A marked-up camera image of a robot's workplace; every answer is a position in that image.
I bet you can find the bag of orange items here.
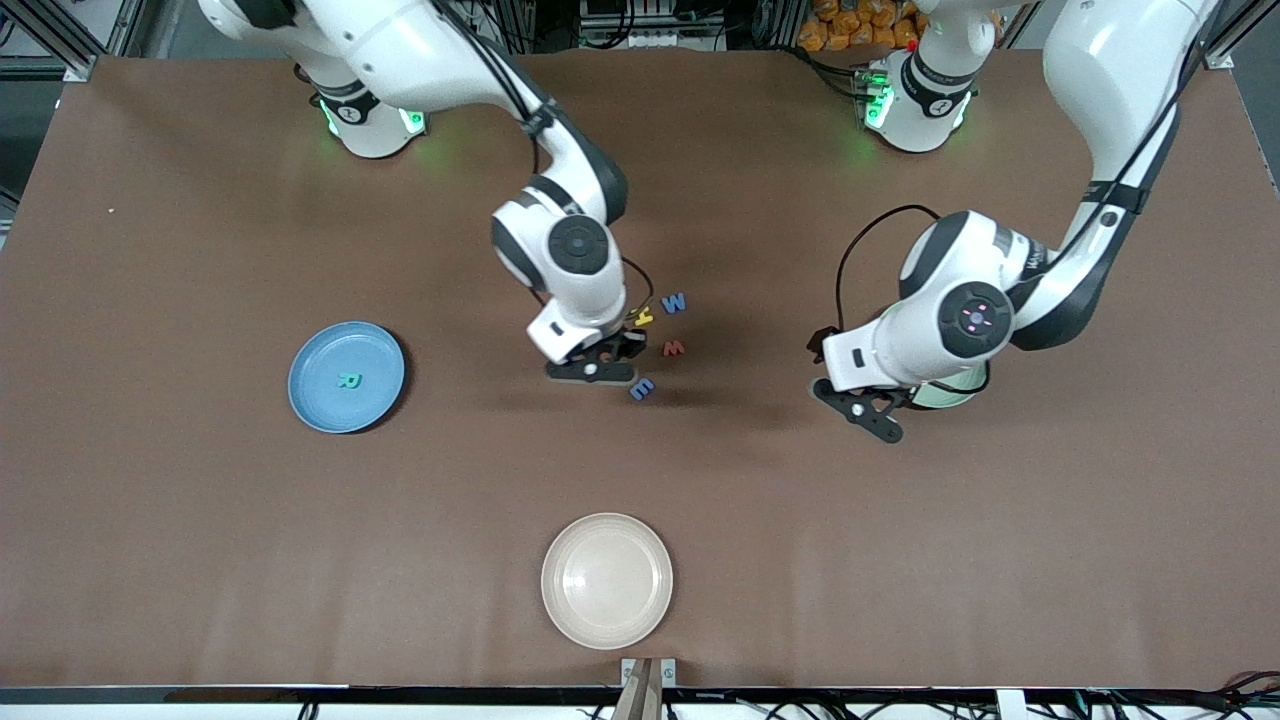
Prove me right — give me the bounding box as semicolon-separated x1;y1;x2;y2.
797;0;926;53

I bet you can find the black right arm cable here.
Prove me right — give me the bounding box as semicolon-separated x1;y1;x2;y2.
430;0;658;329

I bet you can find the beige plate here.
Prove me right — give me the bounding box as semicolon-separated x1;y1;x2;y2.
541;513;674;651

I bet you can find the green plate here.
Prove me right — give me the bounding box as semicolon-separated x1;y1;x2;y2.
915;362;991;411

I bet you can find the aluminium frame post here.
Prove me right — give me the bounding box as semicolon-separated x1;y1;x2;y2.
750;0;806;51
0;0;106;83
1205;0;1280;71

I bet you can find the wooden stick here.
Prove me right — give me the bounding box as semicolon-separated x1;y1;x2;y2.
612;657;665;720

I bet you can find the blue plate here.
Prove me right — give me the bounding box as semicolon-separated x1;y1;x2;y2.
287;321;406;434

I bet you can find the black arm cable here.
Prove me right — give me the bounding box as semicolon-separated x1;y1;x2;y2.
833;0;1221;333
430;0;658;329

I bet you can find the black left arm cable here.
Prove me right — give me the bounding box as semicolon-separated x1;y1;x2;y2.
833;0;1221;333

